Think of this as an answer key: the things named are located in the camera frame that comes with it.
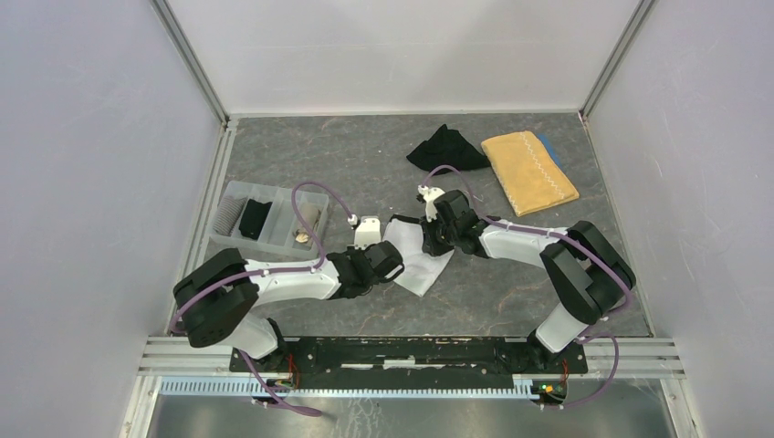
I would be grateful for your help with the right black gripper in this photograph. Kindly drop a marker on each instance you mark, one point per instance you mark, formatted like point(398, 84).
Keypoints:
point(430, 245)

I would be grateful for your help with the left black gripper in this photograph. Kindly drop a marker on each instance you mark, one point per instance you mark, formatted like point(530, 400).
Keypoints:
point(352, 253)

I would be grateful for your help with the white underwear black waistband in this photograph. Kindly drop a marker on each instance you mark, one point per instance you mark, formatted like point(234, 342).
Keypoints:
point(421, 269)

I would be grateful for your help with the clear plastic organizer box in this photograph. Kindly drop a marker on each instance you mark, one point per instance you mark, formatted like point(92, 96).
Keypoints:
point(277, 237)

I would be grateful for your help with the black underwear beige waistband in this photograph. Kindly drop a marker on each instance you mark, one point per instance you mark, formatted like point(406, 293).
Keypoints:
point(253, 218)

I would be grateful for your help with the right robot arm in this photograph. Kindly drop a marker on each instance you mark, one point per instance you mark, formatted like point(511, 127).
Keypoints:
point(589, 275)

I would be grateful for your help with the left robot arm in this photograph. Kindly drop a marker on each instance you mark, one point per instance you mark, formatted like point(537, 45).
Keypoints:
point(215, 301)

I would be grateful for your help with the beige rolled cloth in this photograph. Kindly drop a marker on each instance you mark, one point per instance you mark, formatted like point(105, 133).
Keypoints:
point(307, 223)

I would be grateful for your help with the folded yellow towel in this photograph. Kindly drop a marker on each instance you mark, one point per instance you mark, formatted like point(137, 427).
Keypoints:
point(530, 178)

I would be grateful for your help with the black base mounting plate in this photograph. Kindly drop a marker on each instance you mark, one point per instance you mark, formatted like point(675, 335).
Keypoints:
point(418, 363)

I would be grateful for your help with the blue cloth under towel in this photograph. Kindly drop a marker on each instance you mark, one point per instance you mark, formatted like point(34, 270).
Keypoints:
point(550, 150)

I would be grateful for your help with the grey striped rolled cloth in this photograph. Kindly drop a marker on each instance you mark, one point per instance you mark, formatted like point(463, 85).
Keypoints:
point(227, 214)

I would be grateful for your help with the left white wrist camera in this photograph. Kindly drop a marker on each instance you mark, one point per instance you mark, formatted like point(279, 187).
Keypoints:
point(367, 230)

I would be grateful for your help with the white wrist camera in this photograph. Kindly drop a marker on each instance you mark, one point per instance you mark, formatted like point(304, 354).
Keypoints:
point(427, 195)
point(367, 230)

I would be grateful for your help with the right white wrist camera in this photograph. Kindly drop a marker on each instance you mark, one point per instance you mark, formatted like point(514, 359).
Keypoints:
point(427, 195)

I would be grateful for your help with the aluminium frame rail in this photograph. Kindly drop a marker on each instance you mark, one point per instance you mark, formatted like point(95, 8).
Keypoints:
point(212, 372)

